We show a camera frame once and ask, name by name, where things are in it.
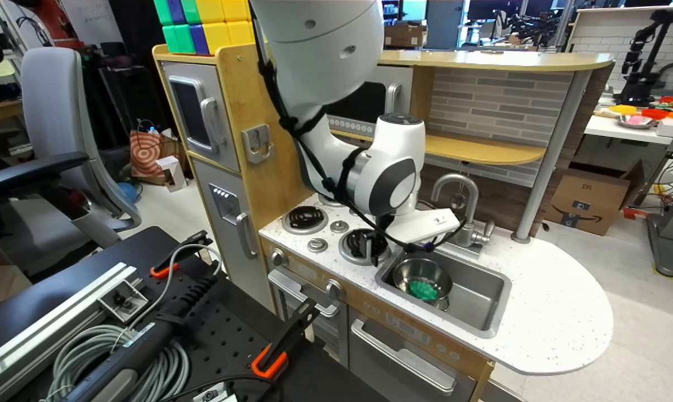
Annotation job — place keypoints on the small black orange clamp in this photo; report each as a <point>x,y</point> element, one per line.
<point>179,265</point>

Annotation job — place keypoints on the grey toy sink basin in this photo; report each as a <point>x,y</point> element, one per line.
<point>477,298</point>

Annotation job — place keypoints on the silver toy faucet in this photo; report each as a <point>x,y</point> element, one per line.
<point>466,185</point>

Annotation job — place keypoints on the black background robot arm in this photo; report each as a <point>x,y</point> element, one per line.
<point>644,58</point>

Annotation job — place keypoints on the aluminium extrusion rail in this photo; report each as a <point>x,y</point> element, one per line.
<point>52,319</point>

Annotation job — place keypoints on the large black orange clamp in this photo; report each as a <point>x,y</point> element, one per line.
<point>282,347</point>

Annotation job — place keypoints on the brown cardboard box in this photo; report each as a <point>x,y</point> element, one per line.
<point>405,33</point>

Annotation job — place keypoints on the black toy stove burner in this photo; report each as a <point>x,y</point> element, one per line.
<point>361,248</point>
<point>304,218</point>

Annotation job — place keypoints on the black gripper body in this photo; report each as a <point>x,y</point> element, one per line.
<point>400,248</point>

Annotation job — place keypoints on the grey toy wall phone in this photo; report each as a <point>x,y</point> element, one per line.
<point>257,144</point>

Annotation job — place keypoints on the wooden toy kitchen unit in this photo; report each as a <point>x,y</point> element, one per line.
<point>559,313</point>

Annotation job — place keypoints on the grey toy microwave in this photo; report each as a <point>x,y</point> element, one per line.
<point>399,96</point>

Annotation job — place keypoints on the green grape toy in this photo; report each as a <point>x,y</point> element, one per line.
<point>425,290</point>

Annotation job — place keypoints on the grey office chair black armrest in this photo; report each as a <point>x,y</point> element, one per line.
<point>52,96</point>

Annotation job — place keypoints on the white work table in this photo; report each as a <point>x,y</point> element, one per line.
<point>626,133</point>

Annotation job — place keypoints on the grey toy oven door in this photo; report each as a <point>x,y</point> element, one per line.
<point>313,319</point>

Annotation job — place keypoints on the small white box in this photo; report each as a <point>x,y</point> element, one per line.
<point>173,173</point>

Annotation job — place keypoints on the grey toy dishwasher door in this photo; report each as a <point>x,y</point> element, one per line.
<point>404,358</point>

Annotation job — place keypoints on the grey toy fridge door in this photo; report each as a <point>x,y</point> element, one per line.
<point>230,224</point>

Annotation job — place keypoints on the grey toy door with window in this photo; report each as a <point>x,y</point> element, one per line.
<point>202,112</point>

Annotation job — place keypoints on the cardboard box with smile logo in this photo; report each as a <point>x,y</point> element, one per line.
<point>588,196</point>

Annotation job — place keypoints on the small steel pot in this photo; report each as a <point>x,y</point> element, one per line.
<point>405,279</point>

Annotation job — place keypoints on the grey metal mounting bracket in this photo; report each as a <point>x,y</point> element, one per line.
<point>123,303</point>

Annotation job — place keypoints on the bag with red spiral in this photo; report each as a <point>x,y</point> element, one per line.
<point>145,156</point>

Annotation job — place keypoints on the small grey stove knob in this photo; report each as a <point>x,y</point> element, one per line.
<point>339,225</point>
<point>317,243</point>

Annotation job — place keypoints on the yellow sticky note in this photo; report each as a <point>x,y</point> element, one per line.
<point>1,69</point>

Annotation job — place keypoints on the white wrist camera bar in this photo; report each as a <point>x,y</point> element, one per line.
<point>425,225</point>

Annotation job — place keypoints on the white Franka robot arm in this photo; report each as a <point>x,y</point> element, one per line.
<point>321,46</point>

